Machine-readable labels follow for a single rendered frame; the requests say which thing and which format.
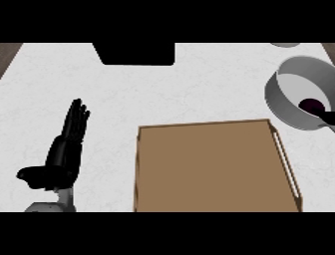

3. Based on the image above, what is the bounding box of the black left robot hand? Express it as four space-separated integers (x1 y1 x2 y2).
15 98 92 191

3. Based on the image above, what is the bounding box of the dark purple eggplant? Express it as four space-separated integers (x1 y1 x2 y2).
296 98 326 116

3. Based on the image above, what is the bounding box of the brown wooden tray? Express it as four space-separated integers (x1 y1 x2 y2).
132 118 304 213

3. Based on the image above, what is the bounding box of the black appliance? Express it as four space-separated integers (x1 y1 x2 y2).
91 43 175 67

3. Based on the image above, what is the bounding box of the grey round object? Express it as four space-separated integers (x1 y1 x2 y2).
268 43 301 49

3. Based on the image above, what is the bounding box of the grey pot with handle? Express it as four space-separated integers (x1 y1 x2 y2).
262 55 335 153

